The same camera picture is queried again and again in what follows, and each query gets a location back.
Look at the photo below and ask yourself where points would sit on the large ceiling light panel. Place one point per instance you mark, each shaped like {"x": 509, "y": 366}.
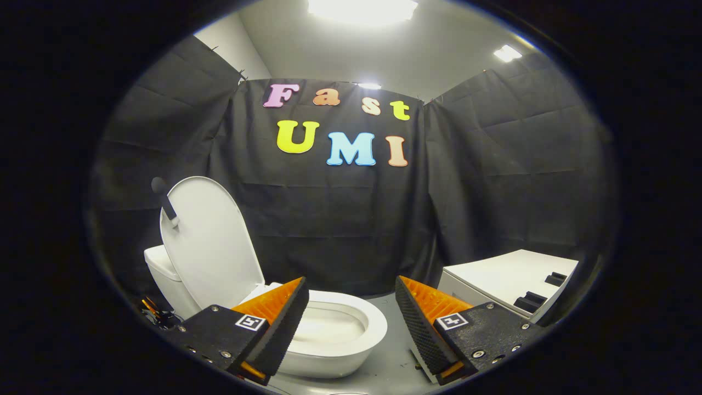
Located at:
{"x": 362, "y": 10}

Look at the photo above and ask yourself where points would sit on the black block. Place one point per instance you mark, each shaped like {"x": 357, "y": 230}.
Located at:
{"x": 530, "y": 302}
{"x": 556, "y": 278}

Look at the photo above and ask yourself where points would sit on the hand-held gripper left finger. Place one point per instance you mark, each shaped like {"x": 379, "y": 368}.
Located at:
{"x": 279, "y": 340}

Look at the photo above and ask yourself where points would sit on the black backdrop cloth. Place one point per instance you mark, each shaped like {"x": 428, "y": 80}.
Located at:
{"x": 340, "y": 230}

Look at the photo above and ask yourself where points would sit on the white toilet lid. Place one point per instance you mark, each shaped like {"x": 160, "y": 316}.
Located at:
{"x": 214, "y": 247}

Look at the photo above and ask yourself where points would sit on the white toilet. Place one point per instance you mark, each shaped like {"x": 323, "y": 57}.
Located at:
{"x": 340, "y": 351}

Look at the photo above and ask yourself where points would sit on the white drawer cabinet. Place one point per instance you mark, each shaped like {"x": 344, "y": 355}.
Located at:
{"x": 493, "y": 277}

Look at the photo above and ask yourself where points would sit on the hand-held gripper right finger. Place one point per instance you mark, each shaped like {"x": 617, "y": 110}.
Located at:
{"x": 422, "y": 334}

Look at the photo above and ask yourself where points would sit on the small ceiling light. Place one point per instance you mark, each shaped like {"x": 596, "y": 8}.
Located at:
{"x": 507, "y": 53}
{"x": 369, "y": 86}

